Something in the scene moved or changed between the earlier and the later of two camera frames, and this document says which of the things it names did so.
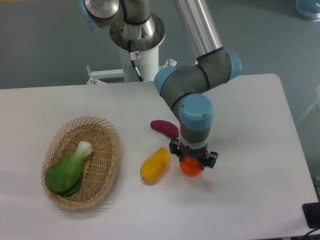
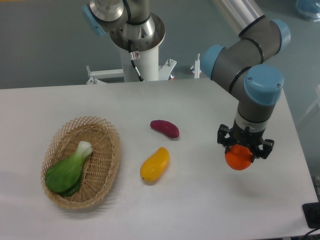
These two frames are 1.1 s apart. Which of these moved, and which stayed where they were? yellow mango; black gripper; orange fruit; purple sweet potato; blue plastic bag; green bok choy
Moved: orange fruit; black gripper
Stayed: green bok choy; yellow mango; blue plastic bag; purple sweet potato
